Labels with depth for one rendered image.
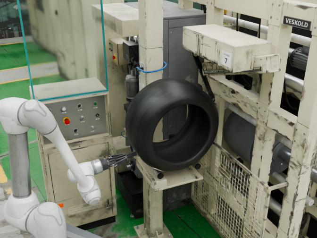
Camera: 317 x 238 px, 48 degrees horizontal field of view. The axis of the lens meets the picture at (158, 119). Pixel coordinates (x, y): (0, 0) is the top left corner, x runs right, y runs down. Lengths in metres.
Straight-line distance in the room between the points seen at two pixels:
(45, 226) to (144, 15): 1.38
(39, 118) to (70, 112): 0.99
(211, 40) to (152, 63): 0.49
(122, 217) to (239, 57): 2.02
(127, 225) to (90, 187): 1.32
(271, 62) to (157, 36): 0.79
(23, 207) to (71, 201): 1.04
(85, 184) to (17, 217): 0.40
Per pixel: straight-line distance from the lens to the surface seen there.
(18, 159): 2.03
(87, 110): 2.81
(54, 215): 2.03
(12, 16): 11.24
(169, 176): 2.55
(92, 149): 2.91
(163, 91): 2.16
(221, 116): 2.81
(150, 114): 2.12
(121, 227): 3.36
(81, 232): 2.39
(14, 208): 2.15
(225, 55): 2.04
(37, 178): 4.16
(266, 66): 1.99
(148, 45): 2.40
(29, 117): 1.83
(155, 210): 3.05
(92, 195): 2.11
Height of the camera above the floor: 2.24
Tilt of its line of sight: 25 degrees down
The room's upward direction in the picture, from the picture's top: straight up
